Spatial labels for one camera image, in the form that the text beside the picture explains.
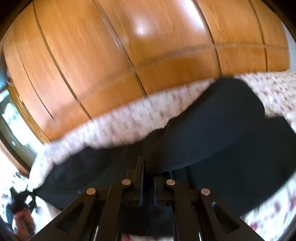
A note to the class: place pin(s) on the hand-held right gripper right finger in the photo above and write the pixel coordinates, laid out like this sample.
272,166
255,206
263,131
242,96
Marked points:
158,190

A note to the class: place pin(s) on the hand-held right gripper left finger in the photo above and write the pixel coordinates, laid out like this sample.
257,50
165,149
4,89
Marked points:
138,185

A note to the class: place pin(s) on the black pants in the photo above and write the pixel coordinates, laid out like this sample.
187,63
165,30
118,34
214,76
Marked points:
219,129

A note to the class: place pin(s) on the person's left forearm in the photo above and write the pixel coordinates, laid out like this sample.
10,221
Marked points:
24,221

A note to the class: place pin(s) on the floral bedspread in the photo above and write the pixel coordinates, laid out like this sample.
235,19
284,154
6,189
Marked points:
129,115

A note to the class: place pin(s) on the window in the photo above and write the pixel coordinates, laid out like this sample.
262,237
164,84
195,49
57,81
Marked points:
11,125

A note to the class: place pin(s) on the wooden wardrobe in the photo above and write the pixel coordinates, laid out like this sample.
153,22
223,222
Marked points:
115,51

